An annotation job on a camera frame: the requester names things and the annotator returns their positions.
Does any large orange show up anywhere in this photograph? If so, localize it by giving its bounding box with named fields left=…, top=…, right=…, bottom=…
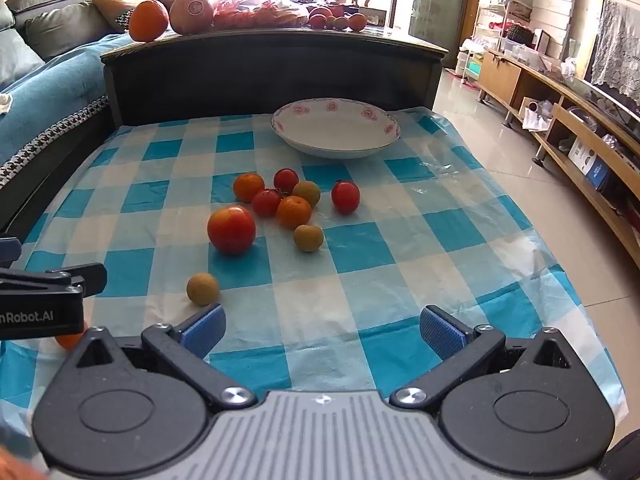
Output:
left=128, top=0, right=170, bottom=43

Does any wooden TV cabinet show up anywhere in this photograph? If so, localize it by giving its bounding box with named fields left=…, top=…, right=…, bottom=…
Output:
left=477, top=47, right=640, bottom=281

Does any red printed plastic bag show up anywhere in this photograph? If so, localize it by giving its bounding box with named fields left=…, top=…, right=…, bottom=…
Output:
left=212, top=0, right=311, bottom=31

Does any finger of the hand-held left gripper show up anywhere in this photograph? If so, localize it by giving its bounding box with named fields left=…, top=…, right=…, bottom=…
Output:
left=0, top=237, right=22, bottom=267
left=0, top=262, right=108, bottom=297

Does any black television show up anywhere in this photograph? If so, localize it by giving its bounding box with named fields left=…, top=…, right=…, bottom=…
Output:
left=582, top=67, right=640, bottom=128

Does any white storage rack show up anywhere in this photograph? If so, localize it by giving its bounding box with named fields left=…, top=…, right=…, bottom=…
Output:
left=456, top=2, right=511, bottom=86

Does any blue box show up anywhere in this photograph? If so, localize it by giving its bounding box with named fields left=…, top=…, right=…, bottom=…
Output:
left=585, top=157, right=612, bottom=192

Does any blue checked tablecloth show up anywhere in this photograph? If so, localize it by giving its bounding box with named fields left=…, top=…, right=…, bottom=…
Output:
left=0, top=107, right=628, bottom=461

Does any black basket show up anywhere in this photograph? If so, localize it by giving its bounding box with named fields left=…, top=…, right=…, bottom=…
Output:
left=506, top=22, right=536, bottom=48

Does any pink floor mat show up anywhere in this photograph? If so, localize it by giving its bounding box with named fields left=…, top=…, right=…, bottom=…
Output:
left=449, top=67, right=482, bottom=93

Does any glass sliding door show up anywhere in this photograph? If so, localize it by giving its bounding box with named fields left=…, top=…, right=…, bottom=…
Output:
left=400, top=0, right=488, bottom=68

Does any white box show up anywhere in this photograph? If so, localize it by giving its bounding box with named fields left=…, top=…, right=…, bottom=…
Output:
left=567, top=137, right=596, bottom=173

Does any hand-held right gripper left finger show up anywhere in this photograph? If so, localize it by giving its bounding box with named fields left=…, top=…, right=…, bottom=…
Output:
left=65, top=303, right=258, bottom=411

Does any white lace cloth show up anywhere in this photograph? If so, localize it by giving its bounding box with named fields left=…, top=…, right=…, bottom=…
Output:
left=592, top=0, right=640, bottom=106

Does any white paper bundle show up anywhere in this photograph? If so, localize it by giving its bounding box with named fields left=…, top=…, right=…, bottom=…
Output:
left=520, top=97, right=556, bottom=131

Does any stickered orange grapefruit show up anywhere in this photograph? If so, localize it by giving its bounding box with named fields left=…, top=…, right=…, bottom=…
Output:
left=169, top=0, right=217, bottom=37

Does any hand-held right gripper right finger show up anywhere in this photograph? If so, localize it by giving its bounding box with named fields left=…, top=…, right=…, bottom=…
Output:
left=390, top=304, right=585, bottom=411

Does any white floral plate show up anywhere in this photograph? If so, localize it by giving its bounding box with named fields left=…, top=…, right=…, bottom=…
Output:
left=271, top=98, right=403, bottom=160

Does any dark coffee table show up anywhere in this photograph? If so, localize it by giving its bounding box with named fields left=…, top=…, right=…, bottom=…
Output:
left=100, top=22, right=449, bottom=128

